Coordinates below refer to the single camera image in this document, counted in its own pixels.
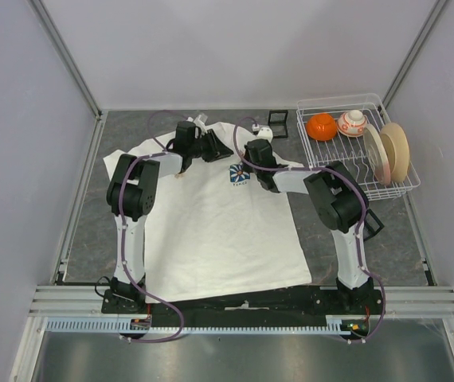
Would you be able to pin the black square box far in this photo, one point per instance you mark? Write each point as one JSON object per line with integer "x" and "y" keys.
{"x": 278, "y": 123}

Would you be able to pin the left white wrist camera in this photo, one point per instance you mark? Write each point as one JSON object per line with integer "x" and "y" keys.
{"x": 200, "y": 121}

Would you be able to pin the white t-shirt with flower print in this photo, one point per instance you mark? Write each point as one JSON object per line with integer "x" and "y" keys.
{"x": 215, "y": 231}

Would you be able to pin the light blue cable duct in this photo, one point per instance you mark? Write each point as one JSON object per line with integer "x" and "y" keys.
{"x": 331, "y": 326}

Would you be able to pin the white bowl orange circles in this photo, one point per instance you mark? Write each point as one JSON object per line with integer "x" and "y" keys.
{"x": 352, "y": 123}

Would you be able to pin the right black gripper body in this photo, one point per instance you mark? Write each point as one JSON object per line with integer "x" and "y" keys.
{"x": 248, "y": 168}

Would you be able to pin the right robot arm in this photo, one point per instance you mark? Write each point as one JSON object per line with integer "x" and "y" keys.
{"x": 340, "y": 204}

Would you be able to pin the beige plate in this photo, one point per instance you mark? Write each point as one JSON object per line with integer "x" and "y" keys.
{"x": 397, "y": 150}

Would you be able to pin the white wire dish rack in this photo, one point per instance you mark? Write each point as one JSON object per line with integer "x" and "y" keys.
{"x": 351, "y": 151}

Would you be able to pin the aluminium frame rail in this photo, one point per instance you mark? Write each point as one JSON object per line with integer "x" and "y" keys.
{"x": 399, "y": 302}

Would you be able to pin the white plate pink rim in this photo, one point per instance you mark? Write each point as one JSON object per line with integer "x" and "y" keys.
{"x": 376, "y": 155}

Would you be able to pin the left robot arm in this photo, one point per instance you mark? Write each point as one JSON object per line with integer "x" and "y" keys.
{"x": 131, "y": 195}

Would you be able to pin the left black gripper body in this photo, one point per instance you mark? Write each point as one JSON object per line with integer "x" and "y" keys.
{"x": 206, "y": 147}

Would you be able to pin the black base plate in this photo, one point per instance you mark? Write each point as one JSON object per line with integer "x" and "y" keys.
{"x": 166, "y": 312}

